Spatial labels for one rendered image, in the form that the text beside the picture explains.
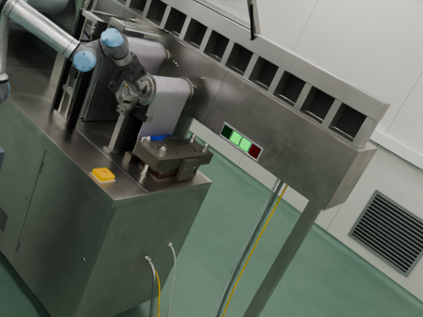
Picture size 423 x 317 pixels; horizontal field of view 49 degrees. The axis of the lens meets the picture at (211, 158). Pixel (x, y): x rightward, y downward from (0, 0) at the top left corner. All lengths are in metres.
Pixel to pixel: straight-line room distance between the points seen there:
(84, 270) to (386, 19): 3.32
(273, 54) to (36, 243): 1.45
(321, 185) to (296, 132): 0.26
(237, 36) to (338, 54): 2.37
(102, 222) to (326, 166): 0.98
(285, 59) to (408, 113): 2.34
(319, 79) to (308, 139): 0.26
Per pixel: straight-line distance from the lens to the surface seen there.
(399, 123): 4.31
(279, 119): 2.10
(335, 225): 4.61
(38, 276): 2.49
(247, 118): 2.18
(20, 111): 2.40
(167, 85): 2.16
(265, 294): 2.49
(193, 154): 2.24
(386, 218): 4.42
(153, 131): 2.23
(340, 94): 1.98
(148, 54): 2.33
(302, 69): 2.06
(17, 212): 2.55
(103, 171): 2.02
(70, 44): 1.78
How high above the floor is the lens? 1.87
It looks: 22 degrees down
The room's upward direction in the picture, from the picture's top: 24 degrees clockwise
